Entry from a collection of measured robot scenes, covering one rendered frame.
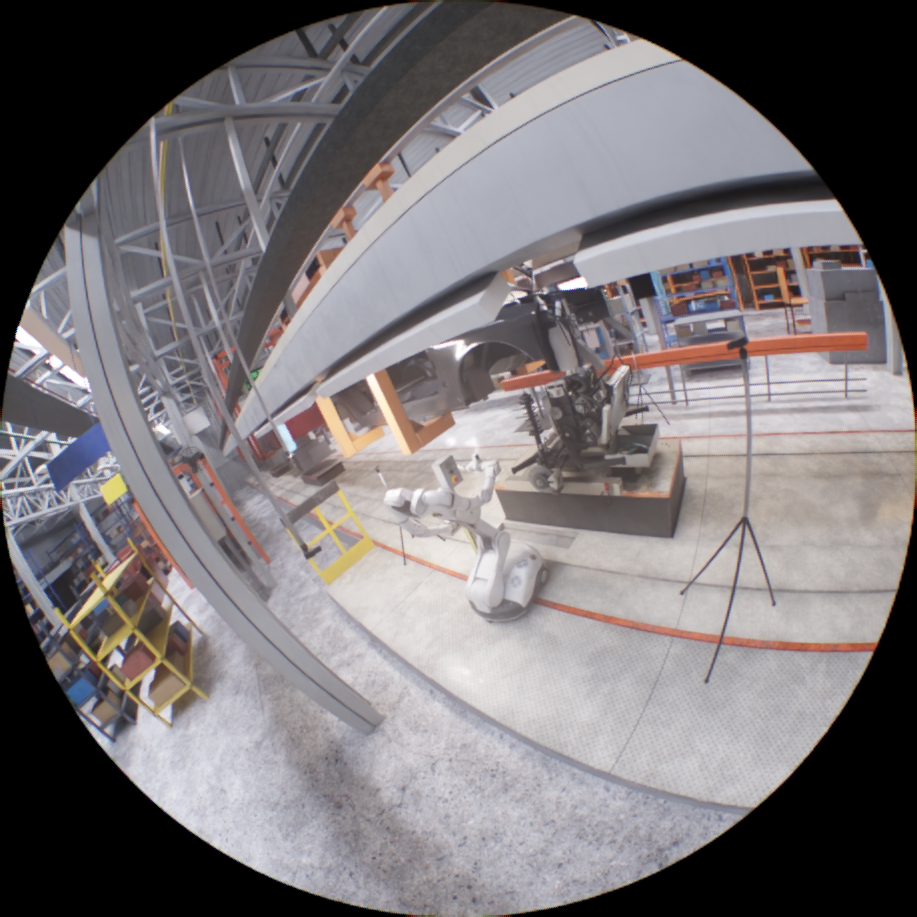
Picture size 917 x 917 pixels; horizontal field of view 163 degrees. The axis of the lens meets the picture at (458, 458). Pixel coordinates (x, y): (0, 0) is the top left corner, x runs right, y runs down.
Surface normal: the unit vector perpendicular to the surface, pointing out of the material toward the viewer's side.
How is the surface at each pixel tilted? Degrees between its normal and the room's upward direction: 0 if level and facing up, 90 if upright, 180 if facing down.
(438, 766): 0
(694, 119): 90
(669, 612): 0
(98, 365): 90
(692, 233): 117
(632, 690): 0
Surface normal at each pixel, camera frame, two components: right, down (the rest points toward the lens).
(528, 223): -0.62, 0.51
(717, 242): -0.39, 0.84
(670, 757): -0.38, -0.86
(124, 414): 0.68, -0.01
